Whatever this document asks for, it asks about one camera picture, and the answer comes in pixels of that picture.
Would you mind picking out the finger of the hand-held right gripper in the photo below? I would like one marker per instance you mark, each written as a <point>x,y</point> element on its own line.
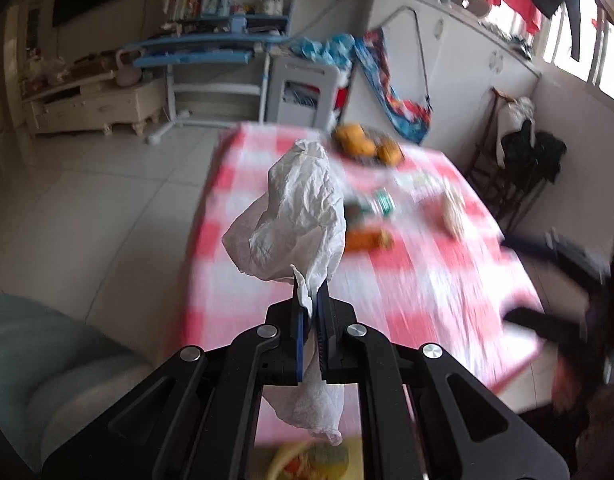
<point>542,327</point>
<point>547,247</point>

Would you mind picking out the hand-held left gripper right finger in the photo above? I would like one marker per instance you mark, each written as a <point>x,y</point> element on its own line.
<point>332,340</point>

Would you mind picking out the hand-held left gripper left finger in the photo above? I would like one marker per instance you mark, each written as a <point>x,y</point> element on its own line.
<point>299,340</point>

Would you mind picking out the yellow bin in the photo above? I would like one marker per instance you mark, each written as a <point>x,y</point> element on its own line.
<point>279,460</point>

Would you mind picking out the large white tissue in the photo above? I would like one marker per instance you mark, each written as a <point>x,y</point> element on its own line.
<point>292,210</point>

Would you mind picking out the clear plastic packet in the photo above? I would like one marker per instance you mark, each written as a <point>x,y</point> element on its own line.
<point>419,182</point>

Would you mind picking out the dark clothes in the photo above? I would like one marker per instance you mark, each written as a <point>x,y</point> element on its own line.
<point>532,160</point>

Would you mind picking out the stained white crumpled napkin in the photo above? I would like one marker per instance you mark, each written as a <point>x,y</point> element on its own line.
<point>454,215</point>

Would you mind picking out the pink white checkered tablecloth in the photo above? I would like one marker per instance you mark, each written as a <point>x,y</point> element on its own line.
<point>437,285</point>

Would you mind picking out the white bag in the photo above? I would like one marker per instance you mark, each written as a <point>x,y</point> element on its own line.
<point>509,120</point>

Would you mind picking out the clear bottle with green label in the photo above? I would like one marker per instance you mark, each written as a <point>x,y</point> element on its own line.
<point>384,202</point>

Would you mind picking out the rough-skinned yellow mango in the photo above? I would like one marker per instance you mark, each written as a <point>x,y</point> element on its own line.
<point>391,153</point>

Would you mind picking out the woven fruit basket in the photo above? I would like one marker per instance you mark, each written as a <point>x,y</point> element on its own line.
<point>372,160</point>

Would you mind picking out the white cabinet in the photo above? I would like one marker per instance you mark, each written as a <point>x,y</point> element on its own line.
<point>467,70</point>

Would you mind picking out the colourful hanging bag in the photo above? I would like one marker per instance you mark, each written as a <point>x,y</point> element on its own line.
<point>387,90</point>

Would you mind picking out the white storage stool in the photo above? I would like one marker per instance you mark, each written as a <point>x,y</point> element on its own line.
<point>327,85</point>

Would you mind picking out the grey-blue chair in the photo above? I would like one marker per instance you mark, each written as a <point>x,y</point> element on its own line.
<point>37,360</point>

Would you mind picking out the blue crumpled cloth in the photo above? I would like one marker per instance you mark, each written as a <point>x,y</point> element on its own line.
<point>327,50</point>

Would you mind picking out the blue study desk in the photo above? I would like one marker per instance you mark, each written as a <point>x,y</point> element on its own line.
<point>202,52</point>

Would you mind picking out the cream television cabinet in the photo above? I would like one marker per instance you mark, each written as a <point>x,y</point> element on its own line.
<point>97,105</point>

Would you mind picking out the white jug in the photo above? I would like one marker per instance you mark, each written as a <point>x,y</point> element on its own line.
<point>129,74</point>

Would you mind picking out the white pen holder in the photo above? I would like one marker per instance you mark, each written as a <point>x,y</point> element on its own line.
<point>272,6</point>

